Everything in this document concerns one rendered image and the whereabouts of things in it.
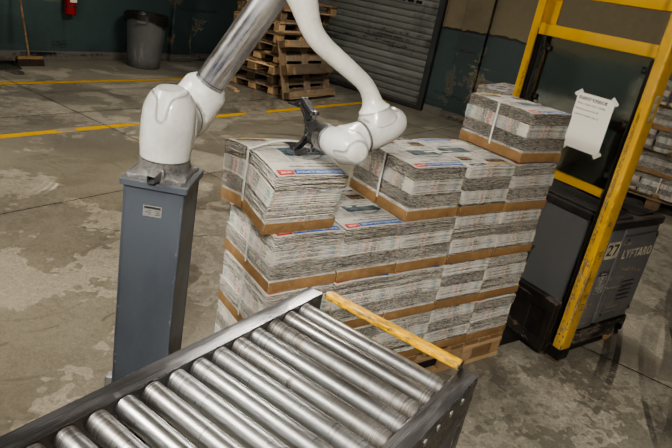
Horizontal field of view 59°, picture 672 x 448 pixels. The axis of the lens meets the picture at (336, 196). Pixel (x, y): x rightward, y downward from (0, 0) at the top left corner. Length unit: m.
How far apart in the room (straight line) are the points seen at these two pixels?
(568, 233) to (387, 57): 6.84
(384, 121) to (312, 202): 0.39
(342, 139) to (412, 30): 7.91
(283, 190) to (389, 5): 8.08
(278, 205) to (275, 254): 0.18
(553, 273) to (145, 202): 2.32
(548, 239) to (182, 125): 2.26
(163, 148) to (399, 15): 8.14
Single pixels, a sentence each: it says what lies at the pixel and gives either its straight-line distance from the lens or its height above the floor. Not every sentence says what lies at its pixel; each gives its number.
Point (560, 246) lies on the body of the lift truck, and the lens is 3.43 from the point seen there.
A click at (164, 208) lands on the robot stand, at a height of 0.92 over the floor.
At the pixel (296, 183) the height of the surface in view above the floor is 1.02.
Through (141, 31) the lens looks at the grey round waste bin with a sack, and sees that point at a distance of 8.93.
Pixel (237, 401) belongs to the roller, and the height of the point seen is 0.78.
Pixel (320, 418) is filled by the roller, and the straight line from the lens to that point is 1.33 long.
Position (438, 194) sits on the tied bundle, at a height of 0.94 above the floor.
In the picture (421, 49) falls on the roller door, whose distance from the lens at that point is 9.52.
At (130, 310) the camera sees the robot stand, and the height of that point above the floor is 0.54.
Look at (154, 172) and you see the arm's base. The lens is 1.84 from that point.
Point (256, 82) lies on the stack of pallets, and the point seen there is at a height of 0.11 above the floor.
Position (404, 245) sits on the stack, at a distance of 2.39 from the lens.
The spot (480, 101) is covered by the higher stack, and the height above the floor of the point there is 1.26.
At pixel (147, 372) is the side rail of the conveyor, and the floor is 0.80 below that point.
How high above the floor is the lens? 1.66
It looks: 20 degrees down
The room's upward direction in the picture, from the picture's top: 11 degrees clockwise
